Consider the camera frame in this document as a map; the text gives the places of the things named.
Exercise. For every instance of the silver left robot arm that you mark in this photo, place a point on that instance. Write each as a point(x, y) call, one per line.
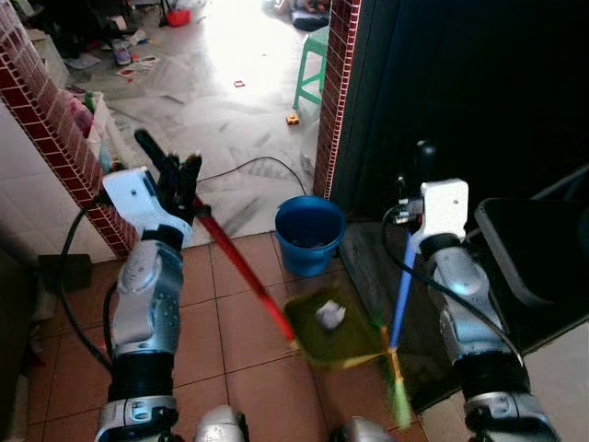
point(147, 295)

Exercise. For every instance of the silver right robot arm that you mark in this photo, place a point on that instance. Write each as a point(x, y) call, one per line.
point(460, 295)

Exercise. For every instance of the black square floor block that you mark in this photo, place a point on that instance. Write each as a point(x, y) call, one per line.
point(64, 273)

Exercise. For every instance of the pink plastic bottle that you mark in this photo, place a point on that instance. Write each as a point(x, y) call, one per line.
point(83, 120)

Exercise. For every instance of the printed paper sheet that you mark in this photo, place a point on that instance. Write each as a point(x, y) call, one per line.
point(140, 64)

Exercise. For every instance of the grey slipper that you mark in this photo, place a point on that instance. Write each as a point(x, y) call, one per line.
point(121, 52)

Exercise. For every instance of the red plastic basin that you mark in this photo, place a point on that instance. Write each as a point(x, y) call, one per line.
point(179, 17)

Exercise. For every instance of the blue plastic bucket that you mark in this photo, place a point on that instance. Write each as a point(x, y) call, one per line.
point(308, 258)

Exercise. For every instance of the white plastic box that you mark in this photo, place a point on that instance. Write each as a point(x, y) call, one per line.
point(48, 57)

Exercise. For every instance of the black panel with grey rim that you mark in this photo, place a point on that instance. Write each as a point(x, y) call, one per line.
point(543, 249)

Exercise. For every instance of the green plastic stool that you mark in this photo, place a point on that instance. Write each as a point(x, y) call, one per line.
point(316, 41)

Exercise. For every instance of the crumpled white paper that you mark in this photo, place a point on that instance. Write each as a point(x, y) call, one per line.
point(329, 316)

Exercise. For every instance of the pile of clothes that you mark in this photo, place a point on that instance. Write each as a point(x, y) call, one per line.
point(310, 17)

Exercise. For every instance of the silver left robot leg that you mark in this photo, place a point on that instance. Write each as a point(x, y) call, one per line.
point(221, 426)

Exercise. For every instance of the silver robot leg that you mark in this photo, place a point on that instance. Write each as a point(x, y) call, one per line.
point(221, 426)
point(363, 431)

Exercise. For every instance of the silver right robot leg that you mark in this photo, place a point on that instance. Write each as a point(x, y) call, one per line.
point(363, 431)

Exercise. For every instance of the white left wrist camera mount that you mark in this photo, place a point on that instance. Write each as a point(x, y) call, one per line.
point(129, 198)

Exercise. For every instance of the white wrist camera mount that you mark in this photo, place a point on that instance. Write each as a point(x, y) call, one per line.
point(444, 207)
point(129, 198)

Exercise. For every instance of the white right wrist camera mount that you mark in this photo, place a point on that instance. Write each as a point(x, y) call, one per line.
point(444, 207)

